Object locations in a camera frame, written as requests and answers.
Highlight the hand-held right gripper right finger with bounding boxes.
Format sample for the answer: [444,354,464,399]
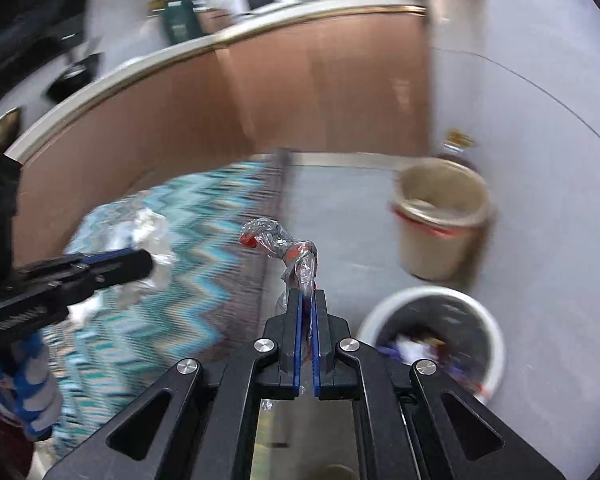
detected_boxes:
[310,287,566,480]

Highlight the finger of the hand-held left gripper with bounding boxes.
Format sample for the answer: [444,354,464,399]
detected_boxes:
[17,249,133,277]
[55,251,153,306]

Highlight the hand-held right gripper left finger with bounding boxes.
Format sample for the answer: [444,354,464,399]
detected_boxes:
[42,287,306,480]

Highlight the white plastic wrapper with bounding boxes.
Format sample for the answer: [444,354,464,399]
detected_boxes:
[80,207,178,321]

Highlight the clear plastic wrapper red print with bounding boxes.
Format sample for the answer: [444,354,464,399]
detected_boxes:
[239,217,321,311]

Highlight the white trash bin black liner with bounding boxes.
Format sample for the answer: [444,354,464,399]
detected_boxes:
[356,286,507,406]

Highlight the beige trash bin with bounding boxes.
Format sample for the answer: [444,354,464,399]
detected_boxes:
[390,157,496,282]

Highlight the zigzag patterned table cloth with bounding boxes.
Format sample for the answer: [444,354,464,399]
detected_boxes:
[45,147,293,456]

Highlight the dark red cloth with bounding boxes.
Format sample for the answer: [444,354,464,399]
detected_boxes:
[0,390,36,480]

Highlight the brass wok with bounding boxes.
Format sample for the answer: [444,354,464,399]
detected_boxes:
[0,107,23,153]

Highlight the black frying pan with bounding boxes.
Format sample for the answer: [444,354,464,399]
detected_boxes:
[45,50,103,103]

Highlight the copper base cabinets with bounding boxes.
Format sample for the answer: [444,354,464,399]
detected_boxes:
[2,2,433,281]

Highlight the yellow cap oil bottle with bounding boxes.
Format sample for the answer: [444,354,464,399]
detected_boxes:
[442,129,478,161]

